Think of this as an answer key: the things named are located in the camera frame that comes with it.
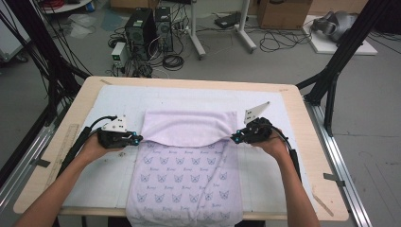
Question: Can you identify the loose black floor cable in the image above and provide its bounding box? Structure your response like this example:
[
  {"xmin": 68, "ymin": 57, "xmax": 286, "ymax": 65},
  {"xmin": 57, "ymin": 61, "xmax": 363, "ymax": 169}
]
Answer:
[{"xmin": 258, "ymin": 29, "xmax": 313, "ymax": 53}]

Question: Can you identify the black metal frame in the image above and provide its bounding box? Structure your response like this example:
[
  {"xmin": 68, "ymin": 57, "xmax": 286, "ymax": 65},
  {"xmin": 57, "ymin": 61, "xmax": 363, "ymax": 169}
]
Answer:
[
  {"xmin": 295, "ymin": 0, "xmax": 396, "ymax": 137},
  {"xmin": 0, "ymin": 0, "xmax": 93, "ymax": 127}
]

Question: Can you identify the brown cardboard box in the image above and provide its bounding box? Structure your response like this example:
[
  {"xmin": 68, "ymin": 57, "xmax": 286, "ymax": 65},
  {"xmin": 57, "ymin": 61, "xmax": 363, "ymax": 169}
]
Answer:
[{"xmin": 256, "ymin": 0, "xmax": 313, "ymax": 31}]

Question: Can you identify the black flat device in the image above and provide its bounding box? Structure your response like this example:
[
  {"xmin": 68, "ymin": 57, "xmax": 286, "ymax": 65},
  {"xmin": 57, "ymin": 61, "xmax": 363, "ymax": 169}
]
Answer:
[{"xmin": 214, "ymin": 11, "xmax": 242, "ymax": 29}]

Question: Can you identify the large black computer tower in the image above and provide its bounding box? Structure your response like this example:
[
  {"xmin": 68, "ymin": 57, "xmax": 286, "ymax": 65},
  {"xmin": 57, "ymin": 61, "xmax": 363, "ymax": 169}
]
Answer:
[{"xmin": 124, "ymin": 8, "xmax": 159, "ymax": 61}]

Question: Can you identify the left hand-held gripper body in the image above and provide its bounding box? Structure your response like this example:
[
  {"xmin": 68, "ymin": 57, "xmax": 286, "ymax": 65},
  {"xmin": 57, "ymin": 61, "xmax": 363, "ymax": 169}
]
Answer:
[{"xmin": 96, "ymin": 114, "xmax": 133, "ymax": 149}]

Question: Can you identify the grey backpack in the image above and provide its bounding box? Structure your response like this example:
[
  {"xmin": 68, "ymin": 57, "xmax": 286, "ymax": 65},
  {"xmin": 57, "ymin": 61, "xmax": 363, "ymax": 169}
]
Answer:
[{"xmin": 310, "ymin": 9, "xmax": 358, "ymax": 44}]

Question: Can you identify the slim black computer tower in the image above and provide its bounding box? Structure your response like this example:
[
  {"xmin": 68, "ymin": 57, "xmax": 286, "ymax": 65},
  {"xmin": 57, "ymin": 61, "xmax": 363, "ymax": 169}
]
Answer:
[{"xmin": 154, "ymin": 6, "xmax": 174, "ymax": 53}]

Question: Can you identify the person's left hand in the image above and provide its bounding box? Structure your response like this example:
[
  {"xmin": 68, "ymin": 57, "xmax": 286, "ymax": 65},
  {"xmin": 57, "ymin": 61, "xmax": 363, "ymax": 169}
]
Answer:
[{"xmin": 78, "ymin": 132, "xmax": 125, "ymax": 165}]

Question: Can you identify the aluminium rail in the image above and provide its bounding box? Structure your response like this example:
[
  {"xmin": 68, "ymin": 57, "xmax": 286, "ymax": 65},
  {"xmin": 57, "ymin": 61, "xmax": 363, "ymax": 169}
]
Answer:
[
  {"xmin": 0, "ymin": 103, "xmax": 69, "ymax": 216},
  {"xmin": 304, "ymin": 97, "xmax": 375, "ymax": 227}
]

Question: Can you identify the clear plastic bag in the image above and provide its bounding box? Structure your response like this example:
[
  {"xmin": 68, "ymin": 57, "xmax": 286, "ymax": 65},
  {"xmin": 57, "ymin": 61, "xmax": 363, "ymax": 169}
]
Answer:
[{"xmin": 67, "ymin": 13, "xmax": 97, "ymax": 39}]

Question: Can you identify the right hand-held gripper cable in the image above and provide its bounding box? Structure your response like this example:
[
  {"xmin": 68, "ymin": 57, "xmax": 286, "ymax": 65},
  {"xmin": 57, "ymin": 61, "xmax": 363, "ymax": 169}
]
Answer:
[{"xmin": 270, "ymin": 125, "xmax": 303, "ymax": 183}]

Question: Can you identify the white box with green display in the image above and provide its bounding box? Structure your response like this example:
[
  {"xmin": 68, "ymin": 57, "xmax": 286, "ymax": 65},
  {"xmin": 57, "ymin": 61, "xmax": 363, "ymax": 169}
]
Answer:
[{"xmin": 111, "ymin": 42, "xmax": 129, "ymax": 68}]

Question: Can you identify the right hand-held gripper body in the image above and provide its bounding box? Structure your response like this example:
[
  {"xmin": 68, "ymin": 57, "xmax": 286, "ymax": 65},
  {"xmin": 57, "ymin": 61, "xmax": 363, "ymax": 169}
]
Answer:
[{"xmin": 240, "ymin": 101, "xmax": 273, "ymax": 145}]

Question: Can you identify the red cable bundle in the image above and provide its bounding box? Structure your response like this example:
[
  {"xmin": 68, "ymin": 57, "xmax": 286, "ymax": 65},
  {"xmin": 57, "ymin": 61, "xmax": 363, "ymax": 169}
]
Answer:
[{"xmin": 44, "ymin": 0, "xmax": 65, "ymax": 9}]

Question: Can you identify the grey metal bracket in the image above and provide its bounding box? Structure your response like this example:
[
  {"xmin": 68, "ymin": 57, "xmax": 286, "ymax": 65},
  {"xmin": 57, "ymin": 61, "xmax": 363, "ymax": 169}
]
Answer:
[
  {"xmin": 323, "ymin": 172, "xmax": 346, "ymax": 187},
  {"xmin": 29, "ymin": 159, "xmax": 51, "ymax": 168}
]

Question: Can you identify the white grid mat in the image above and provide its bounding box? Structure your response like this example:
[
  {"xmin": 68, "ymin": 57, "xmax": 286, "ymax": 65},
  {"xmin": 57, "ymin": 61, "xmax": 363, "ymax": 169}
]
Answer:
[{"xmin": 61, "ymin": 84, "xmax": 319, "ymax": 216}]

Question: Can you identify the white cabinet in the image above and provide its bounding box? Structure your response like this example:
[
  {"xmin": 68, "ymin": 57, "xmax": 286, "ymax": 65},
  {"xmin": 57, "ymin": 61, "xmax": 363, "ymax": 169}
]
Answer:
[{"xmin": 0, "ymin": 12, "xmax": 31, "ymax": 62}]

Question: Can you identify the wooden ruler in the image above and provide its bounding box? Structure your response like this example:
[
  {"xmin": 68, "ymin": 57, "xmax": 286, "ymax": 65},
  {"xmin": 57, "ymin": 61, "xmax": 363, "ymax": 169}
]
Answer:
[{"xmin": 44, "ymin": 123, "xmax": 80, "ymax": 190}]

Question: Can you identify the white floor board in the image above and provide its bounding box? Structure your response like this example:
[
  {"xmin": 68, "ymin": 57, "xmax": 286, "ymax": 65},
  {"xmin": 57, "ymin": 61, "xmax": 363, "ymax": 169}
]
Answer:
[{"xmin": 302, "ymin": 13, "xmax": 378, "ymax": 56}]

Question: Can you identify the round white table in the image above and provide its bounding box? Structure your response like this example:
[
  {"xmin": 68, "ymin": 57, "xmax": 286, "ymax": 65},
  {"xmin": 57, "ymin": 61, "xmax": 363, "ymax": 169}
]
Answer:
[{"xmin": 41, "ymin": 0, "xmax": 93, "ymax": 14}]

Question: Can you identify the person's right hand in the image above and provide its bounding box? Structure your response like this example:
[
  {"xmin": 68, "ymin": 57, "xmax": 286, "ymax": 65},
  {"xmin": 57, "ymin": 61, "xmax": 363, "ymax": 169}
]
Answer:
[{"xmin": 251, "ymin": 128, "xmax": 289, "ymax": 162}]

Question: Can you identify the white stand leg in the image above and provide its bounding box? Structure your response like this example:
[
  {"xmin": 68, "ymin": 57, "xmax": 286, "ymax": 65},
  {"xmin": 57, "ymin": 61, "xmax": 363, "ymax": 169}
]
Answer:
[
  {"xmin": 235, "ymin": 0, "xmax": 258, "ymax": 54},
  {"xmin": 188, "ymin": 0, "xmax": 207, "ymax": 61}
]

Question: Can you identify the lilac printed towel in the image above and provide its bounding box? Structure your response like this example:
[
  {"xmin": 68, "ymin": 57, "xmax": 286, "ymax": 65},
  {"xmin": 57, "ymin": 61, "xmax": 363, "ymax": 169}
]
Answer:
[{"xmin": 125, "ymin": 108, "xmax": 244, "ymax": 227}]

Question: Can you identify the coiled black cable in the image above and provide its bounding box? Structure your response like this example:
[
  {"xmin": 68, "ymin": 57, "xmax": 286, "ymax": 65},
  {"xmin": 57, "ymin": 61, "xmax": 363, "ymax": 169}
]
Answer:
[{"xmin": 162, "ymin": 54, "xmax": 185, "ymax": 72}]

